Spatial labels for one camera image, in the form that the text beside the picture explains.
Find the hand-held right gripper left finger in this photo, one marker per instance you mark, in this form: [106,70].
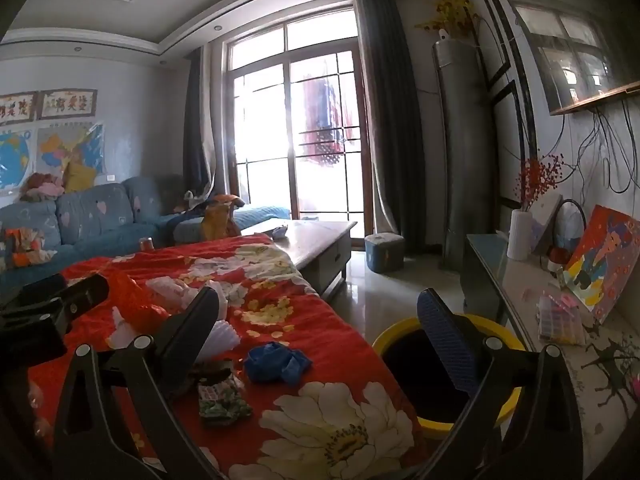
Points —
[197,320]

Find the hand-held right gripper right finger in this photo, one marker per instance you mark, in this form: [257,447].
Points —
[445,335]

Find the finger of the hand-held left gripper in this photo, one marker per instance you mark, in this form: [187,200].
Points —
[30,335]
[65,292]

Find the yellow rimmed trash bin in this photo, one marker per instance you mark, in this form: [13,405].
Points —
[386,340]

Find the green snack wrapper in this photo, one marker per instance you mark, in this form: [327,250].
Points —
[222,400]

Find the blue cloth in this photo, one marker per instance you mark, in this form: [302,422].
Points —
[275,362]

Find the orange patterned cloth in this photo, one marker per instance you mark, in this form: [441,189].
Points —
[25,250]

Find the glass topped tv cabinet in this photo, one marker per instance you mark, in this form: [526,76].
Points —
[485,270]

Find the blue patterned sofa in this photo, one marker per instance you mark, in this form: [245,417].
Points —
[90,215]

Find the red drink can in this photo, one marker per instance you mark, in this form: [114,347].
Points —
[146,244]

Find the blue square stool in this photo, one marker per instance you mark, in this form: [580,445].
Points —
[384,252]

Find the orange bag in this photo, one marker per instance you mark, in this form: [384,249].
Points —
[216,217]

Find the pile of plush toys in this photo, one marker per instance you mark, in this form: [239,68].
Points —
[42,187]

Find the red floral blanket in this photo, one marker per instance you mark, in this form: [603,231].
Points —
[310,320]

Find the yellow cushion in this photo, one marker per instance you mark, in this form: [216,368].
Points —
[79,177]

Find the clear bead organizer box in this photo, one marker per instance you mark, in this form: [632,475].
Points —
[560,320]

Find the white ribbed vase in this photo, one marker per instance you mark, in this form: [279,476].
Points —
[521,235]

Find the small pink box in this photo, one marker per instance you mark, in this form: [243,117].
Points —
[566,301]

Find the small red ornament white pot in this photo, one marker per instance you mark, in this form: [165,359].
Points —
[557,259]

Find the world map poster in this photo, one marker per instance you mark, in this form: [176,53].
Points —
[15,160]

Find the grey coffee table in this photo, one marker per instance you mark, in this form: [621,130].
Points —
[315,240]

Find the country map poster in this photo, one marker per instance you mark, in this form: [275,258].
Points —
[65,145]

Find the white and purple box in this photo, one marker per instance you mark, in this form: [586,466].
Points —
[547,225]

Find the deer print table mat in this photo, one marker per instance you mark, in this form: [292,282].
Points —
[595,375]

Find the colourful figure painting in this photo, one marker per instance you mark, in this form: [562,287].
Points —
[607,260]

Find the grey standing air conditioner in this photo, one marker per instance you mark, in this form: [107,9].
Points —
[465,150]

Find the framed calligraphy poster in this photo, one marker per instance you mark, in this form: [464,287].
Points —
[67,105]
[17,108]

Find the short grey curtain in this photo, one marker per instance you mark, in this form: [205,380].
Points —
[200,125]

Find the large framed glass window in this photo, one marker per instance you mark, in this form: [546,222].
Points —
[265,110]

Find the long grey curtain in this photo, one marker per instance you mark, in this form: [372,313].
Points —
[390,110]

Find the hanging laundry outside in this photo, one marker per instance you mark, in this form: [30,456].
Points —
[327,120]

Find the yellow artificial flowers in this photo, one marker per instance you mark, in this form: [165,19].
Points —
[450,10]

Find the wall mounted television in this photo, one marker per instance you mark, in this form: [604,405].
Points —
[575,60]

